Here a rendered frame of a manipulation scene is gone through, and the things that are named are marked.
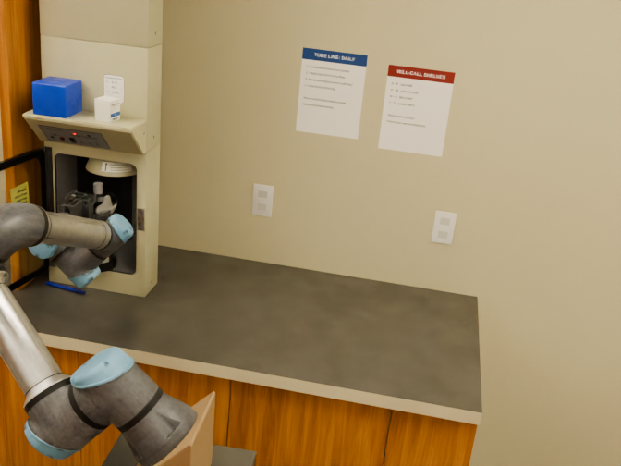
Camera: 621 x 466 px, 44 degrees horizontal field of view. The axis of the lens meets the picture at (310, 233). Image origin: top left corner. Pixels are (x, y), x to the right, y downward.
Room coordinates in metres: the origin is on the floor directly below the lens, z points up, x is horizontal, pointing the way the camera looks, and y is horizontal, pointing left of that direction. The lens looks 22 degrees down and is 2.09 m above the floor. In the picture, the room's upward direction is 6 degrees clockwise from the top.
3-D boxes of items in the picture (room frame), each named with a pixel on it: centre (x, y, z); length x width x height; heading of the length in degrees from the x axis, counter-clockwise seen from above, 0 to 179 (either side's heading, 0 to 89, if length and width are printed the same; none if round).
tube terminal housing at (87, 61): (2.30, 0.64, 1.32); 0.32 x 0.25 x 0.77; 82
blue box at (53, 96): (2.14, 0.74, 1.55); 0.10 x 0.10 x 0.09; 82
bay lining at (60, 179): (2.30, 0.64, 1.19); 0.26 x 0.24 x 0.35; 82
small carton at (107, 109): (2.11, 0.60, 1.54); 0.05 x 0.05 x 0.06; 73
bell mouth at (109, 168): (2.28, 0.62, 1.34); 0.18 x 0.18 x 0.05
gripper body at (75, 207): (2.02, 0.66, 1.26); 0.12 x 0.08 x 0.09; 172
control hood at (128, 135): (2.12, 0.66, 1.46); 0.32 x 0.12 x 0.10; 82
